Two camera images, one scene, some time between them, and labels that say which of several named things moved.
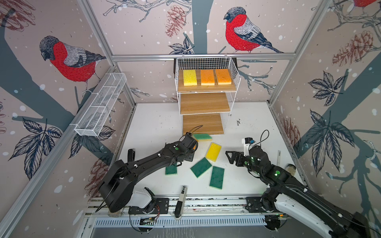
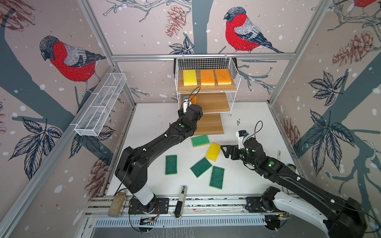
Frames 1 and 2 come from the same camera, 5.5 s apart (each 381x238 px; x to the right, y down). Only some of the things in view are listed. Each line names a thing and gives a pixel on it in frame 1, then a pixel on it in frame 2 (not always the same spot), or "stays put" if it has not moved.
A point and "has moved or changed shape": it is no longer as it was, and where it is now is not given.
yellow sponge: (190, 78) stays put
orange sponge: (207, 77) stays put
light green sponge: (202, 137) has moved or changed shape
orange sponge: (223, 77) stays put
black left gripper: (192, 155) → (199, 116)
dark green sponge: (217, 178) stays put
